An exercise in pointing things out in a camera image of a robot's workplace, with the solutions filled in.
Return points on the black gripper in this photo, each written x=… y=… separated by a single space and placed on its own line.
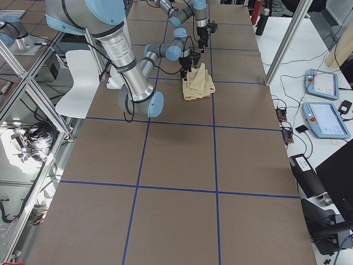
x=185 y=62
x=202 y=32

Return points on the cream long-sleeve printed shirt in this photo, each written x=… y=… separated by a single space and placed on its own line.
x=199 y=84

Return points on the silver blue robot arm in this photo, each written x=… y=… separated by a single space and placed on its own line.
x=105 y=21
x=193 y=9

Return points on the black water bottle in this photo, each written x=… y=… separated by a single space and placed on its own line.
x=262 y=22

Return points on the red water bottle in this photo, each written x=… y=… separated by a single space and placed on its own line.
x=256 y=11

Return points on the white moulded chair shell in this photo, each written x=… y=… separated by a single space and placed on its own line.
x=86 y=80

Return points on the orange terminal block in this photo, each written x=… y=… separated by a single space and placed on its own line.
x=287 y=135
x=281 y=114

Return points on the far blue teach pendant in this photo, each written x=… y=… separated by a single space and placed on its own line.
x=322 y=84

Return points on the blue teach pendant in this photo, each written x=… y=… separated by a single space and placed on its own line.
x=324 y=121
x=322 y=84

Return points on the near blue teach pendant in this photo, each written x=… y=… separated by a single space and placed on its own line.
x=324 y=121

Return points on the black power adapter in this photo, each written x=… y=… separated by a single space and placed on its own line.
x=345 y=107

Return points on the black monitor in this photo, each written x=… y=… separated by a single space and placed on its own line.
x=335 y=174

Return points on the aluminium frame post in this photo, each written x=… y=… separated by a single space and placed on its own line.
x=290 y=33

